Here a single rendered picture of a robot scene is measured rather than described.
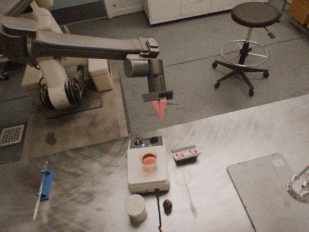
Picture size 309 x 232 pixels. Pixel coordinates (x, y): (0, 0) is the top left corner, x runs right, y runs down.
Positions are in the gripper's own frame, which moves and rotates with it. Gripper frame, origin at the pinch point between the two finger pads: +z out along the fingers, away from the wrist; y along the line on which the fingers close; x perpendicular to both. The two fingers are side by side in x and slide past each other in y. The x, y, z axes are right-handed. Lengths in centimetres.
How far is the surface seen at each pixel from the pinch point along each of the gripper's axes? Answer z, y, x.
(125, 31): -118, -34, 212
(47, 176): 14.6, -42.7, 3.2
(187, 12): -129, 50, 207
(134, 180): 16.5, -10.1, -7.5
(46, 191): 18.9, -41.8, -0.3
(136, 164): 12.5, -9.5, -4.2
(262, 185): 24.3, 28.9, -2.6
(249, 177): 22.1, 25.7, -0.9
